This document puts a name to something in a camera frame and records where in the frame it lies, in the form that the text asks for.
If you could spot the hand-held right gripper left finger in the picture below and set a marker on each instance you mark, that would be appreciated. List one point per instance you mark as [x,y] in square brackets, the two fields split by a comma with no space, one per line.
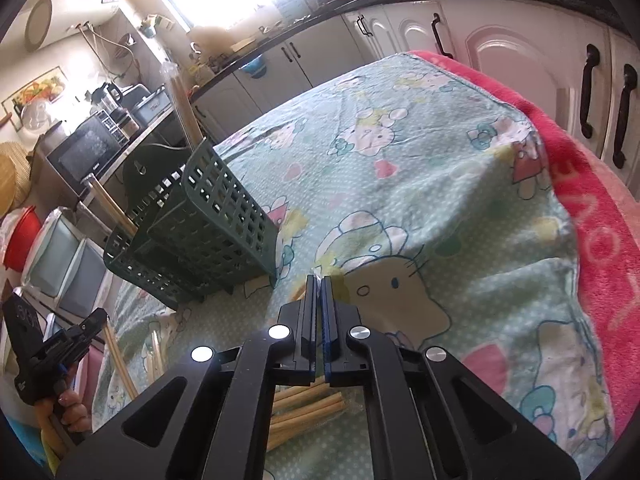
[314,320]

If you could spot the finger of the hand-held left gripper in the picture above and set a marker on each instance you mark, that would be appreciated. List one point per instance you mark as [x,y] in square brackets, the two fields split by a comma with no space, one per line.
[82,330]

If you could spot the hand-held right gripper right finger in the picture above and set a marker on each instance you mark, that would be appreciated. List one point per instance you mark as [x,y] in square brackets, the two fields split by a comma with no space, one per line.
[328,320]

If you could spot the green plastic utensil basket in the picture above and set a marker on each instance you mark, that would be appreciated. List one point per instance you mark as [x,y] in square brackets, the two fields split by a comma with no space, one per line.
[215,220]

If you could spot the person's left hand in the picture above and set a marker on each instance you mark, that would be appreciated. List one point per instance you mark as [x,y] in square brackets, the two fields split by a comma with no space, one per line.
[75,405]

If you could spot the pink plastic storage box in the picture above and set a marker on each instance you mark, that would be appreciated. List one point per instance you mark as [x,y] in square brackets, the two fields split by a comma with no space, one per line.
[89,377]

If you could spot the pastel plastic drawer unit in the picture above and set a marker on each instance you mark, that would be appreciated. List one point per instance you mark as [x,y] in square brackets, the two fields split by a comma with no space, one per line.
[60,255]

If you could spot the red plastic basin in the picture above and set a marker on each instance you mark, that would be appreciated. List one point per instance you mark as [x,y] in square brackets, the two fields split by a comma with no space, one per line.
[22,235]

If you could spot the mint cartoon printed blanket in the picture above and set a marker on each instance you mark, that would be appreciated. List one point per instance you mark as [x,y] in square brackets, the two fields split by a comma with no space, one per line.
[400,185]

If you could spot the woven bamboo tray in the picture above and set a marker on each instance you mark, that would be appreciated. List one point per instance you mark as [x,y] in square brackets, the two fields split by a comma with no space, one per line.
[12,180]

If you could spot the black microwave oven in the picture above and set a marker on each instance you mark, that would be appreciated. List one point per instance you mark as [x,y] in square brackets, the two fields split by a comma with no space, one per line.
[85,150]

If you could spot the black blender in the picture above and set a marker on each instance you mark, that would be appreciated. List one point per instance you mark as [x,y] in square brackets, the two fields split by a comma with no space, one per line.
[107,102]

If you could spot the grey lidded container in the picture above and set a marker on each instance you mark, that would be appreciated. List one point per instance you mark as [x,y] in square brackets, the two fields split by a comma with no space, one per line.
[150,105]

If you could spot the blue plastic basin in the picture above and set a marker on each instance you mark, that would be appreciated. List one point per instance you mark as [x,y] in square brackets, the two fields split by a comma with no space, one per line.
[252,67]

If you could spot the pink fleece blanket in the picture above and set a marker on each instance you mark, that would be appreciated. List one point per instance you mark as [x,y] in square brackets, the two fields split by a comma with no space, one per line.
[600,240]

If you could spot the white water heater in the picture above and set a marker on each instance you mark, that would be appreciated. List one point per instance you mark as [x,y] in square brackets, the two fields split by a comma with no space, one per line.
[75,12]

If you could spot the white base cabinets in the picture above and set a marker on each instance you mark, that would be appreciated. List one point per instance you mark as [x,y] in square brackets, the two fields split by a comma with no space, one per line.
[525,60]

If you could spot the food wall poster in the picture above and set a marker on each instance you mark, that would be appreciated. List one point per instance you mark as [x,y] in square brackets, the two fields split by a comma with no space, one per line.
[37,90]

